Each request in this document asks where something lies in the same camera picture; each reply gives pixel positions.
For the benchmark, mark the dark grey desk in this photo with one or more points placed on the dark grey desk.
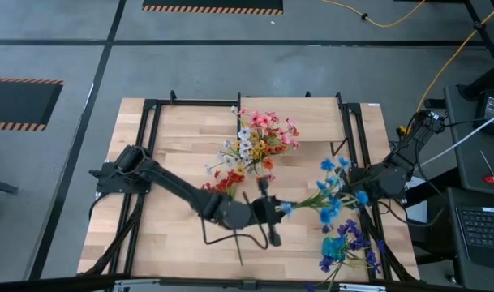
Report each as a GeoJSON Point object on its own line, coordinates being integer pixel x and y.
{"type": "Point", "coordinates": [469, 174]}

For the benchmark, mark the blue flower bunch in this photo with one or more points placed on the blue flower bunch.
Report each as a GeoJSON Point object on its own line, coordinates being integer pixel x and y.
{"type": "Point", "coordinates": [327, 164]}

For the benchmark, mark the teal glass vase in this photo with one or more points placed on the teal glass vase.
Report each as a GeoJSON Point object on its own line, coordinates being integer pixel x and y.
{"type": "Point", "coordinates": [332, 247]}

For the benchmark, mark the orange flower bunch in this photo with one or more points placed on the orange flower bunch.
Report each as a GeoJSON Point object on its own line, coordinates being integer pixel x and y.
{"type": "Point", "coordinates": [267, 163]}

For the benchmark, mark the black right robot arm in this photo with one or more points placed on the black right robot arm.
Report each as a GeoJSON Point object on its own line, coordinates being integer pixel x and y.
{"type": "Point", "coordinates": [392, 178]}

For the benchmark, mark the wooden shelf black frame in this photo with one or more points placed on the wooden shelf black frame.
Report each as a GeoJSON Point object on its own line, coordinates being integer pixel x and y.
{"type": "Point", "coordinates": [315, 117]}

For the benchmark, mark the white rod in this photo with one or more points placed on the white rod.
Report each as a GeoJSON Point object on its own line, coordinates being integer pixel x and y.
{"type": "Point", "coordinates": [486, 123]}

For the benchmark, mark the black stand leg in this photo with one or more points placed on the black stand leg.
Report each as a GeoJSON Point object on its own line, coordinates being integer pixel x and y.
{"type": "Point", "coordinates": [486, 81]}

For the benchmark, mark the black keyboard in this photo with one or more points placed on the black keyboard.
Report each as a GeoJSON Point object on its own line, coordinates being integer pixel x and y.
{"type": "Point", "coordinates": [482, 227]}

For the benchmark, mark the purple flower bunch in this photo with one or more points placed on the purple flower bunch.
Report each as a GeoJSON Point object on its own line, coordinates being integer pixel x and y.
{"type": "Point", "coordinates": [354, 239]}

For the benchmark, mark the white flower bunch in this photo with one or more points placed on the white flower bunch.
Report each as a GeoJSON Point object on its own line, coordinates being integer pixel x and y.
{"type": "Point", "coordinates": [244, 133]}

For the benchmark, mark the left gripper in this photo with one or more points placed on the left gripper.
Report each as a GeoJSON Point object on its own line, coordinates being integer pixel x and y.
{"type": "Point", "coordinates": [267, 213]}

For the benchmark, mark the black mat orange stripes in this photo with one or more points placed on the black mat orange stripes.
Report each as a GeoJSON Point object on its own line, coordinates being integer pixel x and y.
{"type": "Point", "coordinates": [210, 4]}
{"type": "Point", "coordinates": [19, 103]}

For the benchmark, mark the pink flower bunch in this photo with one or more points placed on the pink flower bunch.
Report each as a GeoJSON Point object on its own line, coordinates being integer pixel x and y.
{"type": "Point", "coordinates": [263, 120]}

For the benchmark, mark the black screen device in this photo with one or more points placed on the black screen device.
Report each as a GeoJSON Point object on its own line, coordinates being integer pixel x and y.
{"type": "Point", "coordinates": [492, 109]}

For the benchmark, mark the red flower bunch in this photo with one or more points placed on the red flower bunch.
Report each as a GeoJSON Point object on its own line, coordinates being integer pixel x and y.
{"type": "Point", "coordinates": [230, 180]}

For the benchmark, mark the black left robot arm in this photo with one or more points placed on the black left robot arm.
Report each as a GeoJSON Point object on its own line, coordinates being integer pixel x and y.
{"type": "Point", "coordinates": [173, 186]}

